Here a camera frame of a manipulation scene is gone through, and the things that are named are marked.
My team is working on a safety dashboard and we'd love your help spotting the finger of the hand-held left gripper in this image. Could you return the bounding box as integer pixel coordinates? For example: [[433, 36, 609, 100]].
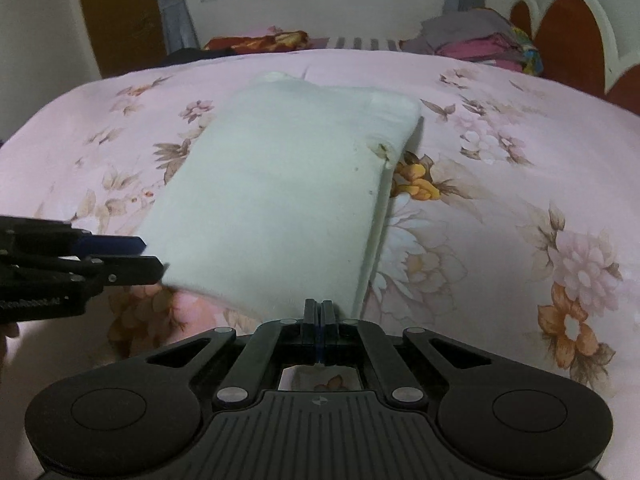
[[0, 215, 148, 259], [12, 254, 165, 287]]

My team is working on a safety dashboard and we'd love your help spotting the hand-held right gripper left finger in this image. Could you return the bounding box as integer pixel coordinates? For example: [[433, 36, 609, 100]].
[[145, 299, 322, 407]]

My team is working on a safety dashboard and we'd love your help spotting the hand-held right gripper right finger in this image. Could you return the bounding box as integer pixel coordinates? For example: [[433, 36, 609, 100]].
[[320, 299, 496, 407]]

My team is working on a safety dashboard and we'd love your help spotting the white knit garment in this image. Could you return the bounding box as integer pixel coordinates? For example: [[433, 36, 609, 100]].
[[140, 71, 424, 329]]

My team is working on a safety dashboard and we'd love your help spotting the pile of folded clothes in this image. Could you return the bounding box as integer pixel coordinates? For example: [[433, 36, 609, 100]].
[[400, 8, 544, 79]]

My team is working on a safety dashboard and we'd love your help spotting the person's left hand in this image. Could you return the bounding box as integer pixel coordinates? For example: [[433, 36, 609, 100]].
[[0, 322, 21, 363]]

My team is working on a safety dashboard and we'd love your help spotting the black cloth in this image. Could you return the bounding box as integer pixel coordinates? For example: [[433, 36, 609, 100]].
[[164, 47, 209, 67]]

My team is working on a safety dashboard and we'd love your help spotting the pink floral bedsheet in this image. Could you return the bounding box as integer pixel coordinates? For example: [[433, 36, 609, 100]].
[[0, 50, 640, 480]]

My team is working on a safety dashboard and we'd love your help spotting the brown wooden wardrobe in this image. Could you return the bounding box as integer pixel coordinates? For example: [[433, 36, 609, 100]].
[[75, 0, 169, 79]]

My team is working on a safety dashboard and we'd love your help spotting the red printed cloth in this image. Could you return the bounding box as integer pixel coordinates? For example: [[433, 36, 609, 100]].
[[202, 30, 311, 55]]

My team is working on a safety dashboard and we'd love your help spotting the blue white striped cloth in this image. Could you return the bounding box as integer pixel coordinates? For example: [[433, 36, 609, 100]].
[[325, 36, 402, 52]]

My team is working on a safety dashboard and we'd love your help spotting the brown and white headboard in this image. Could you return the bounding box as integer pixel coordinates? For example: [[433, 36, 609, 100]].
[[510, 0, 640, 117]]

